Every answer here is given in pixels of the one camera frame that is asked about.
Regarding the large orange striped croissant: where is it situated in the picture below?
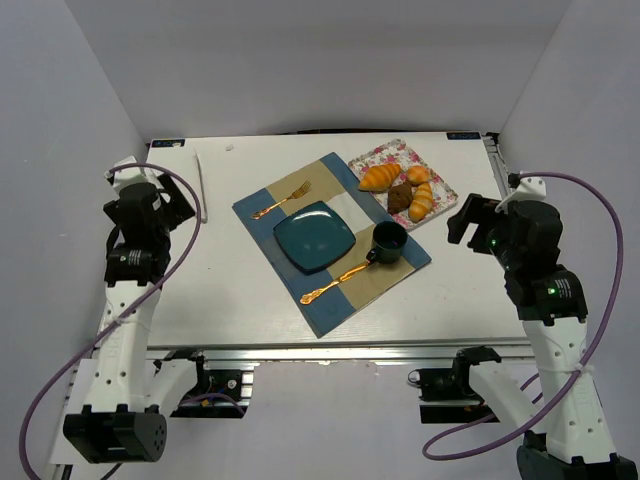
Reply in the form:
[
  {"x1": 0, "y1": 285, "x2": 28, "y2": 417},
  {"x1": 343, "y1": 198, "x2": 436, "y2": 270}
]
[{"x1": 358, "y1": 163, "x2": 402, "y2": 193}]

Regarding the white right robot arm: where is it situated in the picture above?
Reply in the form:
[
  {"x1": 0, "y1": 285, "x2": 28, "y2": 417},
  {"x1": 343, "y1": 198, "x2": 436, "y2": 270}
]
[{"x1": 447, "y1": 194, "x2": 639, "y2": 479}]

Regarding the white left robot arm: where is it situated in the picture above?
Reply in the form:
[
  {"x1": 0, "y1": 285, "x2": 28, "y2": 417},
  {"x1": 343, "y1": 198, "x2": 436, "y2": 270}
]
[{"x1": 63, "y1": 159, "x2": 200, "y2": 464}]

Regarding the blue label sticker left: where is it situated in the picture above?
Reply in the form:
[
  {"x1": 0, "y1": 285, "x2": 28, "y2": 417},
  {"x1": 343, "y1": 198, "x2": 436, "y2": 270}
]
[{"x1": 150, "y1": 139, "x2": 186, "y2": 148}]

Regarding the blue label sticker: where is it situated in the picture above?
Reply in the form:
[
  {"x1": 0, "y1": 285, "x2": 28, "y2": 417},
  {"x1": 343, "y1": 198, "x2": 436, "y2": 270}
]
[
  {"x1": 446, "y1": 131, "x2": 482, "y2": 141},
  {"x1": 150, "y1": 139, "x2": 186, "y2": 148}
]

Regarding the small orange striped croissant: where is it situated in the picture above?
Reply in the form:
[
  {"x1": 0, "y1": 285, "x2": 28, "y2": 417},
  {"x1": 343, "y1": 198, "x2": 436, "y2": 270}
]
[{"x1": 409, "y1": 182, "x2": 434, "y2": 223}]

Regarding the round orange bun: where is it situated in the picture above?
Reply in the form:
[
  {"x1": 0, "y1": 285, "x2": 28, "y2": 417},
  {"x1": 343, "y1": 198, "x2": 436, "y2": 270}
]
[{"x1": 406, "y1": 165, "x2": 431, "y2": 187}]

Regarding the chocolate croissant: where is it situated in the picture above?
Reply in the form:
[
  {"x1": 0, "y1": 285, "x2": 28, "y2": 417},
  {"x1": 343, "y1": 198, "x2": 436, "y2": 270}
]
[{"x1": 387, "y1": 181, "x2": 413, "y2": 215}]

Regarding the dark green mug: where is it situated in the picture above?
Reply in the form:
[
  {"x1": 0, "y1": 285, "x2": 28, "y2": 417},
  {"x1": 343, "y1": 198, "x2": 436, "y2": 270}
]
[{"x1": 366, "y1": 221, "x2": 408, "y2": 265}]

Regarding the blue label sticker right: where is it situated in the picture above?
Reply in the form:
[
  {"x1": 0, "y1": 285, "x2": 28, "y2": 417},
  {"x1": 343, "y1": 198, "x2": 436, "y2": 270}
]
[{"x1": 446, "y1": 131, "x2": 482, "y2": 141}]

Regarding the gold fork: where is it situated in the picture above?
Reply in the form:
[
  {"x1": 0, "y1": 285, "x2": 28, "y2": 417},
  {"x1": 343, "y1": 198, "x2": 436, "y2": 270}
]
[{"x1": 251, "y1": 181, "x2": 311, "y2": 220}]

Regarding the teal square plate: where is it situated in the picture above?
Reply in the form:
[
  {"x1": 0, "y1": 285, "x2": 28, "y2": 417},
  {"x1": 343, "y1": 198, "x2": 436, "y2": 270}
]
[{"x1": 273, "y1": 201, "x2": 356, "y2": 275}]

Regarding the gold spoon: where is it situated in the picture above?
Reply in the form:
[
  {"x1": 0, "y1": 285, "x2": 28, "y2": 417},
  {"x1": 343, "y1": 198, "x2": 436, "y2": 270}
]
[{"x1": 299, "y1": 261, "x2": 371, "y2": 305}]

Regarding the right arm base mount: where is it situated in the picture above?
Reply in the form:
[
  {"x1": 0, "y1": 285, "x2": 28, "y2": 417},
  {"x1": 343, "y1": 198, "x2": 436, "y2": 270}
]
[{"x1": 407, "y1": 346, "x2": 502, "y2": 425}]

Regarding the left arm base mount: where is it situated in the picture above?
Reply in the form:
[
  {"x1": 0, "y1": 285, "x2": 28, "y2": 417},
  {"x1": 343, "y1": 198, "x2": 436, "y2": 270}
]
[{"x1": 164, "y1": 349, "x2": 253, "y2": 419}]

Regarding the aluminium table frame rail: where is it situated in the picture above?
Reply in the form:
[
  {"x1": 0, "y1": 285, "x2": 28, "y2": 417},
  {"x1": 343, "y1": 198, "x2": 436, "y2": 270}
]
[{"x1": 146, "y1": 338, "x2": 534, "y2": 365}]

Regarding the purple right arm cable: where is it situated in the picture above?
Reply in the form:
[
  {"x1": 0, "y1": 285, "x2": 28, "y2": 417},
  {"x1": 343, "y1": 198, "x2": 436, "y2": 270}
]
[{"x1": 422, "y1": 171, "x2": 625, "y2": 461}]

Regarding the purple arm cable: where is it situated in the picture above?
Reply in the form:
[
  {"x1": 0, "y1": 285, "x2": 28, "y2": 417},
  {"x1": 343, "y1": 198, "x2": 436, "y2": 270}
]
[
  {"x1": 422, "y1": 171, "x2": 625, "y2": 461},
  {"x1": 18, "y1": 162, "x2": 207, "y2": 480}
]

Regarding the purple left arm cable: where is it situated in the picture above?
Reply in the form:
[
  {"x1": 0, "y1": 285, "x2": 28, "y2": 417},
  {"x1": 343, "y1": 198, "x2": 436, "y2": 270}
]
[{"x1": 18, "y1": 162, "x2": 207, "y2": 480}]

